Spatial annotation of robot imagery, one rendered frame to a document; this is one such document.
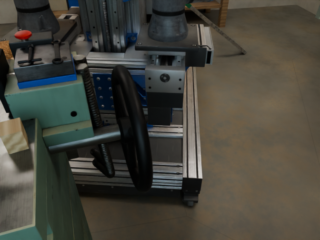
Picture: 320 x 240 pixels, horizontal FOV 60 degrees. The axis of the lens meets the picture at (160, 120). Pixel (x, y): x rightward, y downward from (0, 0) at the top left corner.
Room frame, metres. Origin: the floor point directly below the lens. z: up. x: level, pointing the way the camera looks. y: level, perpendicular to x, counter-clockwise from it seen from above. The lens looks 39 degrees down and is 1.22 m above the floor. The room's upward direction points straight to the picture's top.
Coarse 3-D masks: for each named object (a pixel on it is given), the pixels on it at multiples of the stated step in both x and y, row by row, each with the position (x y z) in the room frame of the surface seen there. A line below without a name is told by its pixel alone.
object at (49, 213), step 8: (48, 152) 0.39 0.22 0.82; (48, 160) 0.37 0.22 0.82; (48, 168) 0.35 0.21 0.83; (48, 176) 0.33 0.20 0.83; (48, 184) 0.31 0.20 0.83; (48, 192) 0.29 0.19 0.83; (48, 200) 0.27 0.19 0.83; (48, 208) 0.26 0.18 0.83; (48, 216) 0.24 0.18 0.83; (48, 224) 0.23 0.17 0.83; (48, 232) 0.23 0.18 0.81
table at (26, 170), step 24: (0, 120) 0.40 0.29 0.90; (24, 120) 0.40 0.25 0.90; (0, 144) 0.33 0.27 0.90; (48, 144) 0.39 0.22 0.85; (0, 168) 0.28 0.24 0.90; (24, 168) 0.28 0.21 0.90; (0, 192) 0.24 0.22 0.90; (24, 192) 0.24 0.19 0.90; (0, 216) 0.20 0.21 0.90; (24, 216) 0.20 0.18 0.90
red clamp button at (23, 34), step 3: (21, 30) 0.52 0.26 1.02; (24, 30) 0.51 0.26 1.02; (27, 30) 0.52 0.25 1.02; (15, 33) 0.50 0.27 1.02; (18, 33) 0.50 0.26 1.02; (21, 33) 0.50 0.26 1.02; (24, 33) 0.50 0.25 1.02; (27, 33) 0.50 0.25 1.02; (30, 33) 0.51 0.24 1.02; (15, 36) 0.50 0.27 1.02; (18, 36) 0.49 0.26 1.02; (21, 36) 0.49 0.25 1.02; (24, 36) 0.49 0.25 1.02; (27, 36) 0.50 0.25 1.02; (21, 39) 0.50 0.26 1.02; (24, 39) 0.50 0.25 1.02
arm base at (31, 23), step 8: (16, 8) 1.01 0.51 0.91; (40, 8) 1.01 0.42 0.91; (48, 8) 1.04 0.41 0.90; (24, 16) 0.99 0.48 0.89; (32, 16) 0.99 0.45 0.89; (40, 16) 1.00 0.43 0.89; (48, 16) 1.02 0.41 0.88; (24, 24) 0.98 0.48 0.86; (32, 24) 0.98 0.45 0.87; (40, 24) 0.99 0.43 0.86; (48, 24) 1.01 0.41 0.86; (56, 24) 1.04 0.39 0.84; (32, 32) 0.97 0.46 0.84; (56, 32) 1.02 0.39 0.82
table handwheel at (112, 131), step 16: (112, 80) 0.57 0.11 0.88; (128, 80) 0.45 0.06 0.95; (112, 96) 0.60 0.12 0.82; (128, 96) 0.42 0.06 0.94; (128, 112) 0.40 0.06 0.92; (96, 128) 0.46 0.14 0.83; (112, 128) 0.46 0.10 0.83; (128, 128) 0.45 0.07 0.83; (144, 128) 0.37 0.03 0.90; (64, 144) 0.42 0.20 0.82; (80, 144) 0.42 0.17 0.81; (96, 144) 0.44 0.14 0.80; (128, 144) 0.47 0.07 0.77; (144, 144) 0.36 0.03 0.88; (128, 160) 0.49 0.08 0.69; (144, 160) 0.34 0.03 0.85; (144, 176) 0.34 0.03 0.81; (144, 192) 0.36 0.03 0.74
